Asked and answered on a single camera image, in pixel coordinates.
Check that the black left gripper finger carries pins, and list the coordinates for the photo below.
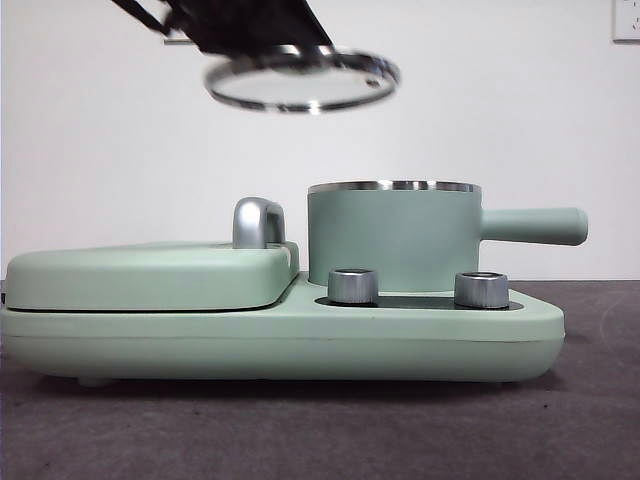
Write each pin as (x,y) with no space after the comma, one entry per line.
(215,27)
(292,22)

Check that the glass lid with green knob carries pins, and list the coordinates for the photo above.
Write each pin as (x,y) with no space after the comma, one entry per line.
(280,85)

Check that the silver control knob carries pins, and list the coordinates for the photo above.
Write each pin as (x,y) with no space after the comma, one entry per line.
(481,291)
(352,287)

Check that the green breakfast machine base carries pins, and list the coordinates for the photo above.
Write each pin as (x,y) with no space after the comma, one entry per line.
(350,345)

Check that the white wall socket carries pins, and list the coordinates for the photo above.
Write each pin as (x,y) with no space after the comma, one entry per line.
(629,20)

